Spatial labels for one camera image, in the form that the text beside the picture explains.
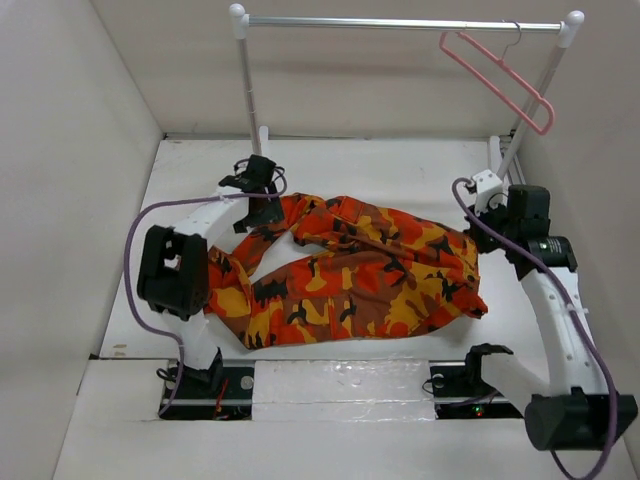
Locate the white and silver clothes rack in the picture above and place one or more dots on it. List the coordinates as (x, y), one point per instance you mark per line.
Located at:
(394, 75)

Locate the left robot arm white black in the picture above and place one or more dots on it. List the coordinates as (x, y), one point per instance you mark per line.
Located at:
(173, 272)

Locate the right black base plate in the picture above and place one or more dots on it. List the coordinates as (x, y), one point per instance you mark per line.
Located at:
(455, 397)

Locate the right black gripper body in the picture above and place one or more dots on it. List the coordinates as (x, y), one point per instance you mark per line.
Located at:
(495, 220)

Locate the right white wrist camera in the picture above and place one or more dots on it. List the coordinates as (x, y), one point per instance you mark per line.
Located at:
(488, 189)

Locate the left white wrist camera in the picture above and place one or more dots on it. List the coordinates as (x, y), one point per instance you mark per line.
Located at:
(241, 182)

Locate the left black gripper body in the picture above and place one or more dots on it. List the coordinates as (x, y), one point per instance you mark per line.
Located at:
(270, 214)

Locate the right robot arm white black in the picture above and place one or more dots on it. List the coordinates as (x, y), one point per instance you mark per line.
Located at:
(577, 407)

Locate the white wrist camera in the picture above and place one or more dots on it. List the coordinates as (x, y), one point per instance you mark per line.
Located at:
(488, 189)
(241, 182)

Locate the orange camouflage trousers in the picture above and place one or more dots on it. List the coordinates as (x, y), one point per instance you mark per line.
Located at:
(339, 268)

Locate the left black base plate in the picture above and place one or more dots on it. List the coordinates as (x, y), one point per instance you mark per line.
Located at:
(226, 395)

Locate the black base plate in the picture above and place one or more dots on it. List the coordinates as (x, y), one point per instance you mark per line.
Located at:
(455, 397)
(226, 395)

